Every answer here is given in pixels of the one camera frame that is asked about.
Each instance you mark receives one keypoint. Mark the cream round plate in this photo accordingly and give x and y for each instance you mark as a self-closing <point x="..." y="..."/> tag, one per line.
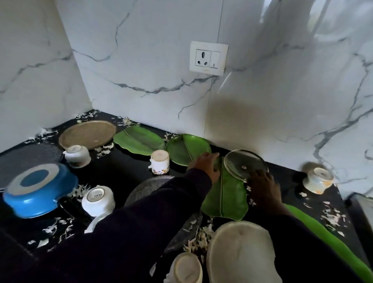
<point x="242" y="250"/>

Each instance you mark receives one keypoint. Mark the person's left forearm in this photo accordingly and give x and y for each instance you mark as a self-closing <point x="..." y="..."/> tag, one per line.
<point x="131" y="233"/>

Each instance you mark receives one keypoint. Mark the person's left hand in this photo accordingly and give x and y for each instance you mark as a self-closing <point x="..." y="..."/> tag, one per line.
<point x="205" y="164"/>

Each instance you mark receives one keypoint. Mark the tan speckled plate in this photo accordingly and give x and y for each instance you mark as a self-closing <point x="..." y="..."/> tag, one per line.
<point x="87" y="134"/>

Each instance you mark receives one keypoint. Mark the blue saucepan with black handle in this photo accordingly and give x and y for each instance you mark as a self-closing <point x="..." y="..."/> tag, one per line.
<point x="38" y="191"/>

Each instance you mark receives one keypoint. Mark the person's right hand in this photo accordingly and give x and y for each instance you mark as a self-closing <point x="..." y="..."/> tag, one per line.
<point x="263" y="189"/>

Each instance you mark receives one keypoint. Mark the green leaf plate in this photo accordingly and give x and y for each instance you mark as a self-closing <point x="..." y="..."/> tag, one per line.
<point x="329" y="236"/>
<point x="186" y="148"/>
<point x="138" y="140"/>
<point x="225" y="195"/>

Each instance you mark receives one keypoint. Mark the glass lid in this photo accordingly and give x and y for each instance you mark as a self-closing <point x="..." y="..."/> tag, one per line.
<point x="244" y="163"/>

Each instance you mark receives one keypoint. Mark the person's right forearm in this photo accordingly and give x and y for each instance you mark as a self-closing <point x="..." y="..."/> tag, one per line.
<point x="306" y="253"/>

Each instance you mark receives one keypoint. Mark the grey speckled plate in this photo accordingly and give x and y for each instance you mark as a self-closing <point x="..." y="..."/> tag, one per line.
<point x="26" y="163"/>
<point x="145" y="186"/>

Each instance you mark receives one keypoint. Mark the white wall socket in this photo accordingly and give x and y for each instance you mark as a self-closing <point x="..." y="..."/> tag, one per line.
<point x="208" y="58"/>

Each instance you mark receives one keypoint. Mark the silver dishwasher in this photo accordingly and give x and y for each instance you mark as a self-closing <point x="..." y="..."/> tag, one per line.
<point x="362" y="210"/>

